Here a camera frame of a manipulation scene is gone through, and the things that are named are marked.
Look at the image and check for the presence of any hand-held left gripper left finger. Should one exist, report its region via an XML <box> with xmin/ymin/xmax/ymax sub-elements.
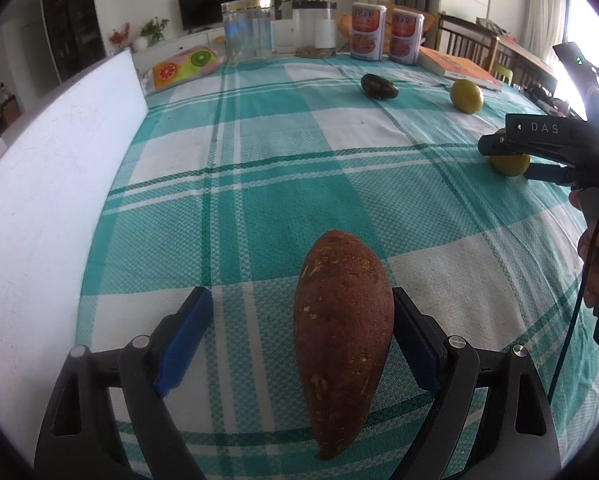
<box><xmin>34</xmin><ymin>286</ymin><xmax>214</xmax><ymax>480</ymax></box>

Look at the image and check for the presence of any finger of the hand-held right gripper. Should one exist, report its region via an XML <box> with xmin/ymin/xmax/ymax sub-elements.
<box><xmin>478</xmin><ymin>131</ymin><xmax>579</xmax><ymax>167</ymax></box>
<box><xmin>523</xmin><ymin>161</ymin><xmax>579</xmax><ymax>187</ymax></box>

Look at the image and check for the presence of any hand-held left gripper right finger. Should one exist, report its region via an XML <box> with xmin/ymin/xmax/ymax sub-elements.
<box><xmin>392</xmin><ymin>287</ymin><xmax>563</xmax><ymax>480</ymax></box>

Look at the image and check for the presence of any green orange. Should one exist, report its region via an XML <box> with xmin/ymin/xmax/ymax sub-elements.
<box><xmin>449</xmin><ymin>79</ymin><xmax>484</xmax><ymax>115</ymax></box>
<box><xmin>488</xmin><ymin>130</ymin><xmax>531</xmax><ymax>177</ymax></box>

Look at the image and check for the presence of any reddish sweet potato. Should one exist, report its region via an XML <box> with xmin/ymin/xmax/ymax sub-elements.
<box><xmin>294</xmin><ymin>230</ymin><xmax>395</xmax><ymax>462</ymax></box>

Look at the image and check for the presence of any white board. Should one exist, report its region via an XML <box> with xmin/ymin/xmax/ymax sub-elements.
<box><xmin>0</xmin><ymin>47</ymin><xmax>150</xmax><ymax>463</ymax></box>

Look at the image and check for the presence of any person's right hand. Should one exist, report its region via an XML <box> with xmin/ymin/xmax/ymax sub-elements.
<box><xmin>568</xmin><ymin>187</ymin><xmax>599</xmax><ymax>309</ymax></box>

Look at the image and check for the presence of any wooden chair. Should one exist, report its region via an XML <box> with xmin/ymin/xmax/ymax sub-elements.
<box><xmin>437</xmin><ymin>12</ymin><xmax>496</xmax><ymax>71</ymax></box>
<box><xmin>494</xmin><ymin>35</ymin><xmax>556</xmax><ymax>92</ymax></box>

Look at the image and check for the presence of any orange book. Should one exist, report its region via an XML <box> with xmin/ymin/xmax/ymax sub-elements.
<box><xmin>418</xmin><ymin>46</ymin><xmax>503</xmax><ymax>92</ymax></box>

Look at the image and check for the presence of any dark avocado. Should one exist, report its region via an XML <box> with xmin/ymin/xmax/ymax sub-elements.
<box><xmin>361</xmin><ymin>73</ymin><xmax>399</xmax><ymax>99</ymax></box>

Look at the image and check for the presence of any white curtain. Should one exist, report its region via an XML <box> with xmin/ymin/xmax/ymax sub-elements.
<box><xmin>524</xmin><ymin>0</ymin><xmax>567</xmax><ymax>61</ymax></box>

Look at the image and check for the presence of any pink labelled canister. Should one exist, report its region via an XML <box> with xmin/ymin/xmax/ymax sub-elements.
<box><xmin>350</xmin><ymin>2</ymin><xmax>387</xmax><ymax>61</ymax></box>
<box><xmin>389</xmin><ymin>8</ymin><xmax>424</xmax><ymax>65</ymax></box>

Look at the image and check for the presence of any teal checked tablecloth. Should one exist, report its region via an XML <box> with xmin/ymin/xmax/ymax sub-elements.
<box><xmin>77</xmin><ymin>52</ymin><xmax>599</xmax><ymax>480</ymax></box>

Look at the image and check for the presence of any clear canister with black lid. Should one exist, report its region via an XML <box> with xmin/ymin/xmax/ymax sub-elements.
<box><xmin>292</xmin><ymin>2</ymin><xmax>337</xmax><ymax>58</ymax></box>

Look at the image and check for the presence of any fruit print box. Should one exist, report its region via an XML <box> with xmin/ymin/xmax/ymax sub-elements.
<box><xmin>152</xmin><ymin>46</ymin><xmax>225</xmax><ymax>92</ymax></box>

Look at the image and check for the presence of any glass jar with gold lid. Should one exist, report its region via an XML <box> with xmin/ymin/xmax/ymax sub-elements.
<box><xmin>221</xmin><ymin>0</ymin><xmax>276</xmax><ymax>63</ymax></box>

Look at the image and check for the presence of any red flower arrangement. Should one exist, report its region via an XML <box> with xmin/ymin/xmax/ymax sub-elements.
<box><xmin>108</xmin><ymin>22</ymin><xmax>131</xmax><ymax>52</ymax></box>

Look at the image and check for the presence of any green plant in white vase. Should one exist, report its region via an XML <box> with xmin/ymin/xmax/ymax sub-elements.
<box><xmin>132</xmin><ymin>16</ymin><xmax>170</xmax><ymax>52</ymax></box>

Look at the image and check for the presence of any black television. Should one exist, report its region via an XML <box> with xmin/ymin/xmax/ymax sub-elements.
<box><xmin>178</xmin><ymin>0</ymin><xmax>261</xmax><ymax>31</ymax></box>

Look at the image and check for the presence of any dark display cabinet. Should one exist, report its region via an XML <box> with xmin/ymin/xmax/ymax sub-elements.
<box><xmin>40</xmin><ymin>0</ymin><xmax>105</xmax><ymax>83</ymax></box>

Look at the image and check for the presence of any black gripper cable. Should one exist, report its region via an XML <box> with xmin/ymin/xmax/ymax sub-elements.
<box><xmin>547</xmin><ymin>200</ymin><xmax>599</xmax><ymax>398</ymax></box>

